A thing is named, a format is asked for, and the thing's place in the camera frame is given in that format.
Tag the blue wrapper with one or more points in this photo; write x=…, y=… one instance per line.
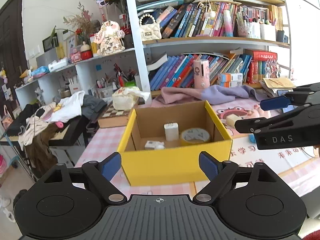
x=252, y=138

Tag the clear tape roll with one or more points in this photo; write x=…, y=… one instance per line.
x=194, y=136

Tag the large white charger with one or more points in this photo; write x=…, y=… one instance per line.
x=171, y=131

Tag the pink cylindrical device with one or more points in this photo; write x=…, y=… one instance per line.
x=201, y=74

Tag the pink purple cloth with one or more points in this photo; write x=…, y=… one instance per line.
x=215, y=94

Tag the white printed card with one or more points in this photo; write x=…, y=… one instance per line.
x=154, y=145

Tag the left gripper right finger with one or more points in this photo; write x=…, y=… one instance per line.
x=220, y=175

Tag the stack of papers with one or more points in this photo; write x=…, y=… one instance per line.
x=271, y=93

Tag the yellow cardboard box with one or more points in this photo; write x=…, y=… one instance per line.
x=175, y=164

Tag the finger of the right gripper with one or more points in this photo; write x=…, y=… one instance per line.
x=252, y=125
x=275, y=103

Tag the white quilted handbag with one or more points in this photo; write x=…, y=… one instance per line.
x=149, y=31

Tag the lower orange blue box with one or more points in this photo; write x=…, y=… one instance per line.
x=230, y=84

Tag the pink ceramic figurine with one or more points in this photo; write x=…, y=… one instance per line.
x=109, y=38

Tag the pile of clothes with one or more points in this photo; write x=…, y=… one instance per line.
x=39, y=129

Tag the pink plush toy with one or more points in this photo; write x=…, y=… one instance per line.
x=257, y=112

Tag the upper orange blue box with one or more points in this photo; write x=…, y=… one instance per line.
x=229, y=77

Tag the white bookshelf frame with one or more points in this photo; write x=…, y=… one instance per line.
x=146, y=51

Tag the red dictionary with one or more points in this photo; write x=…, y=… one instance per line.
x=261, y=55

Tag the cream tissue pouch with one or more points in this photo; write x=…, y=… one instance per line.
x=125, y=98

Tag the cream foam cube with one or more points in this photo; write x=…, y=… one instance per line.
x=232, y=119

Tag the brown paper envelope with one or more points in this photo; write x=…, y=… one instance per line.
x=279, y=83

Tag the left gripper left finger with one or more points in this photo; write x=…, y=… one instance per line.
x=99, y=175

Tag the orange blue box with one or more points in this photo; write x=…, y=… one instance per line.
x=229, y=77
x=230, y=84

